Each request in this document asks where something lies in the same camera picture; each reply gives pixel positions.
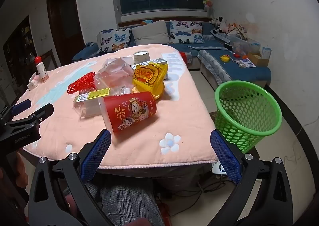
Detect blue white milk carton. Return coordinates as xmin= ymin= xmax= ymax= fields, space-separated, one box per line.
xmin=131 ymin=58 xmax=168 ymax=81

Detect white bottle red cap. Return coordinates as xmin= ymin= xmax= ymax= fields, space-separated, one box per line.
xmin=35 ymin=56 xmax=50 ymax=84

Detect red cartoon print cup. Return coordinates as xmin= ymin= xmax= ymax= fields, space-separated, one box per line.
xmin=98 ymin=91 xmax=157 ymax=139

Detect cardboard box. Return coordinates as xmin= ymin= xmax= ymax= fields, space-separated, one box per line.
xmin=247 ymin=52 xmax=270 ymax=67

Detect dark cabinet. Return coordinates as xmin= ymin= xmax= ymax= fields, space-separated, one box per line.
xmin=2 ymin=15 xmax=38 ymax=87

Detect artificial flowers in vase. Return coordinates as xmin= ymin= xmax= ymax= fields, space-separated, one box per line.
xmin=203 ymin=0 xmax=215 ymax=17

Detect red plastic stool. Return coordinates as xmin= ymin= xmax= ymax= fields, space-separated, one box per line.
xmin=178 ymin=52 xmax=192 ymax=67

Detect clear plastic storage box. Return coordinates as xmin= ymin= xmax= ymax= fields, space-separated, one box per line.
xmin=229 ymin=35 xmax=261 ymax=54

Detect dark wooden door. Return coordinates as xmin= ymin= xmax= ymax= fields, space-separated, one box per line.
xmin=46 ymin=0 xmax=86 ymax=67

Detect butterfly print cushion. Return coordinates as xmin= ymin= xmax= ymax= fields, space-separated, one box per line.
xmin=96 ymin=28 xmax=132 ymax=54
xmin=169 ymin=20 xmax=204 ymax=44

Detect green plastic wastebasket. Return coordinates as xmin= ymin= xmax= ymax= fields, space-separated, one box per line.
xmin=214 ymin=80 xmax=283 ymax=154

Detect red mesh fruit net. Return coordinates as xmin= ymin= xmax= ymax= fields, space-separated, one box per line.
xmin=67 ymin=72 xmax=98 ymax=95

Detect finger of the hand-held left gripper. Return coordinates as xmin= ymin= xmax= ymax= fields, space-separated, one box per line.
xmin=4 ymin=103 xmax=54 ymax=131
xmin=0 ymin=99 xmax=32 ymax=123

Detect blue sofa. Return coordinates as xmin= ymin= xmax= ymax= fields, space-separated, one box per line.
xmin=72 ymin=20 xmax=272 ymax=92

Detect gray cushion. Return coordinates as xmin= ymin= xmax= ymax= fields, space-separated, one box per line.
xmin=131 ymin=20 xmax=170 ymax=46

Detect clear cup yellow label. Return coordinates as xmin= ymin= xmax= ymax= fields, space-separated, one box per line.
xmin=73 ymin=88 xmax=132 ymax=120

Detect gray sofa cover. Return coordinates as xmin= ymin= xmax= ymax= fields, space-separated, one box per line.
xmin=198 ymin=49 xmax=240 ymax=92

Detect clear plastic packaging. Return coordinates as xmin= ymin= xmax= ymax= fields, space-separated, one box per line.
xmin=93 ymin=58 xmax=136 ymax=90

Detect blue white paper box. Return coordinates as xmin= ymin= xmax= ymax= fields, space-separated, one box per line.
xmin=260 ymin=47 xmax=272 ymax=60

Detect person's plaid trouser leg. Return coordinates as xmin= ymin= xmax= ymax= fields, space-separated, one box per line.
xmin=63 ymin=182 xmax=165 ymax=226

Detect white floor device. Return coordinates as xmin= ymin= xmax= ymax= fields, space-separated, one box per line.
xmin=212 ymin=161 xmax=227 ymax=174

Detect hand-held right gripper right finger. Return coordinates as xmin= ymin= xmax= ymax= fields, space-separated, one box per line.
xmin=210 ymin=129 xmax=293 ymax=226

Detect yellow red-print snack bag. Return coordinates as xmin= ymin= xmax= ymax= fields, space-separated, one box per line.
xmin=132 ymin=61 xmax=169 ymax=99

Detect black white plush cow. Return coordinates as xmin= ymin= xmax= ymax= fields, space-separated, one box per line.
xmin=209 ymin=16 xmax=226 ymax=34

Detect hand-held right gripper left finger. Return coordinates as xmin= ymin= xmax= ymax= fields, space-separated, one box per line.
xmin=28 ymin=129 xmax=112 ymax=226

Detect orange plush toy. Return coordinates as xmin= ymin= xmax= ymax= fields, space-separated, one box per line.
xmin=225 ymin=23 xmax=248 ymax=41

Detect printed booklet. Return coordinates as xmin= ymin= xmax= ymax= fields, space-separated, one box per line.
xmin=235 ymin=59 xmax=257 ymax=68

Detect dark wooden chair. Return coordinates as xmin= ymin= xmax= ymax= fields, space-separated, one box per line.
xmin=40 ymin=49 xmax=56 ymax=71

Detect pink printed blanket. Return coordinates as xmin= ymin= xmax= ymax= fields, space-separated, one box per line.
xmin=11 ymin=44 xmax=217 ymax=169

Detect white paper cup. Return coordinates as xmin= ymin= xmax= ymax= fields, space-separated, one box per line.
xmin=133 ymin=51 xmax=149 ymax=65

